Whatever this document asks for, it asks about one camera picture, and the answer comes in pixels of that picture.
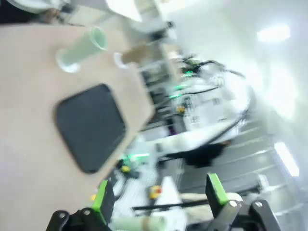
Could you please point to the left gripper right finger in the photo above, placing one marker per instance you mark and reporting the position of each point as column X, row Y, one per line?
column 216, row 195

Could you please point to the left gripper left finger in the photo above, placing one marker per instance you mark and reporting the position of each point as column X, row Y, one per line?
column 106, row 199

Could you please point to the white scalloped paper coaster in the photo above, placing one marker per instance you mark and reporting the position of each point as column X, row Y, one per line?
column 118, row 61
column 69, row 68

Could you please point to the tall brown cup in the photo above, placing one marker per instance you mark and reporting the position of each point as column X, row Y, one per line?
column 134, row 54
column 146, row 221

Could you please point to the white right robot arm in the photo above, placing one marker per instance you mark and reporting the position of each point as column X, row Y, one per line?
column 183, row 142

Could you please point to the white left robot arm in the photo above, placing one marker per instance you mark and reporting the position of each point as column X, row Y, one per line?
column 172, row 192

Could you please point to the person's right hand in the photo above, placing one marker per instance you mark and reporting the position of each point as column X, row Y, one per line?
column 52, row 15

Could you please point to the yellow and black tool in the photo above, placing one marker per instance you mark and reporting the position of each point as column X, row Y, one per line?
column 126, row 169

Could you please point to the seated person in black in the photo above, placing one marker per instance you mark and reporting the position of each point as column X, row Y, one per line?
column 199, row 156

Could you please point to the black tripod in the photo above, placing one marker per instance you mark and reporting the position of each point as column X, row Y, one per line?
column 168, row 205

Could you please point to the yellow emergency stop box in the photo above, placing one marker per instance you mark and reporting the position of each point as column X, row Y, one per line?
column 154, row 191

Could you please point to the black plastic tray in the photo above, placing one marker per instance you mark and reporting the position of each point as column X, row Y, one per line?
column 91, row 127

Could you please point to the white table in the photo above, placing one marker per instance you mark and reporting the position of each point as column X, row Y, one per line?
column 125, row 8

